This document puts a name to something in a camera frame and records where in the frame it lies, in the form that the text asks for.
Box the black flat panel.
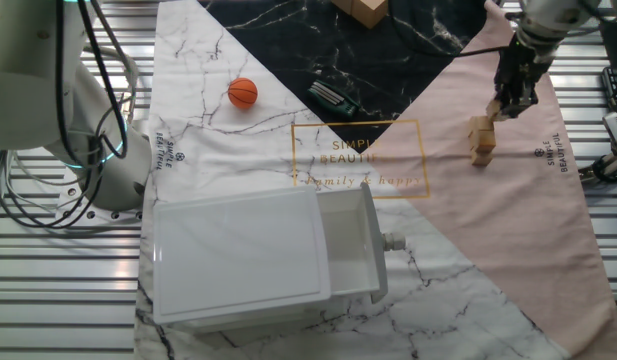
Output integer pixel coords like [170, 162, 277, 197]
[598, 22, 617, 70]

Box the silver ribbed depth camera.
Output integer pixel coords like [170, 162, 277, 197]
[602, 112, 617, 157]

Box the marble and pink tablecloth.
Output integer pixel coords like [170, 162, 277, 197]
[134, 0, 617, 360]

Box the orange mini basketball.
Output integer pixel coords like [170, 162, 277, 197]
[227, 77, 259, 112]

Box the white thin cable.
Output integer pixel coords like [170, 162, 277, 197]
[0, 152, 59, 221]

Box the black camera cable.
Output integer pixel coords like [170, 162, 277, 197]
[387, 0, 512, 59]

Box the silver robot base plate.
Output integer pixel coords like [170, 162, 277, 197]
[55, 185, 144, 225]

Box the black cable bundle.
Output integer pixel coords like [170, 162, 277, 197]
[0, 0, 139, 232]

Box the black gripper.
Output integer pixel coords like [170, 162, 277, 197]
[492, 43, 552, 123]

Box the white drawer cabinet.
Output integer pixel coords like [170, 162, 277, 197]
[151, 185, 334, 334]

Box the white drawer with knob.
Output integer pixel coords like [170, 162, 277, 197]
[315, 180, 407, 305]

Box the grey robot power cable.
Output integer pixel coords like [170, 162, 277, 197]
[82, 44, 140, 124]

